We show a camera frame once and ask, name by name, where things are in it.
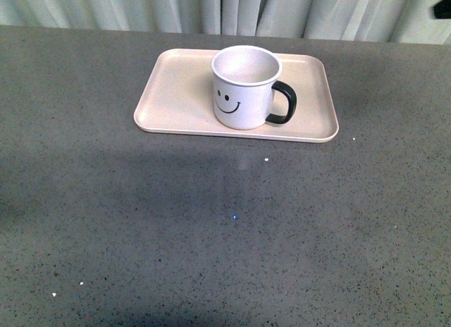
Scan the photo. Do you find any white smiley mug black handle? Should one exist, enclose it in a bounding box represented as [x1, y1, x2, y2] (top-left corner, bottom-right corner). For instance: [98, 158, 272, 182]
[211, 45, 297, 130]

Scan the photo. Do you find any beige rectangular tray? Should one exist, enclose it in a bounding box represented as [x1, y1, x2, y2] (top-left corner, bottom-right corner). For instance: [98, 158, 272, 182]
[134, 49, 339, 143]

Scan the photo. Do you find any white pleated curtain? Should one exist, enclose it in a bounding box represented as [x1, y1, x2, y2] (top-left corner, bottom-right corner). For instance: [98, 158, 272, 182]
[1, 0, 450, 45]

